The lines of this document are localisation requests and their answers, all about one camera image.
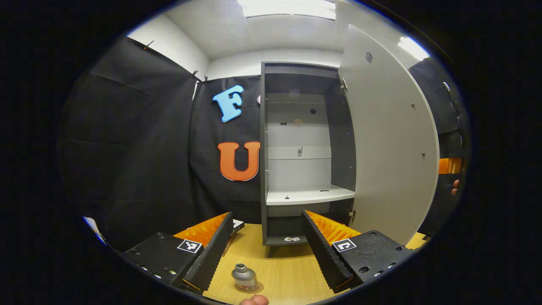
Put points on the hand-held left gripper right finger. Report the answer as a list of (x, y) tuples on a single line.
[(319, 250)]

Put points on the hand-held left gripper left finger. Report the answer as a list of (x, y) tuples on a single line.
[(211, 250)]

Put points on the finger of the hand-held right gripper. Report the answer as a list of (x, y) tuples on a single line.
[(449, 166)]

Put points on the silver bottle with red label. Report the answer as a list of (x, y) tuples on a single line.
[(244, 275)]

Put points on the round brown coaster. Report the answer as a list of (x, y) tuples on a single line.
[(259, 288)]

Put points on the beige cabinet door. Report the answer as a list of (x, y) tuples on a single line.
[(389, 148)]

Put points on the metal door hinge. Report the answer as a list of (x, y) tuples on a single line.
[(343, 87), (352, 215)]

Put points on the narrow ceiling light panel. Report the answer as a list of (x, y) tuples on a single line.
[(413, 48)]

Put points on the black backdrop cloth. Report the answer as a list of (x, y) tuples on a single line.
[(139, 148)]

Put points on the large ceiling light panel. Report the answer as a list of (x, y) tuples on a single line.
[(288, 8)]

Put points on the grey metal bracket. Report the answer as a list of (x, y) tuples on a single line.
[(452, 101)]

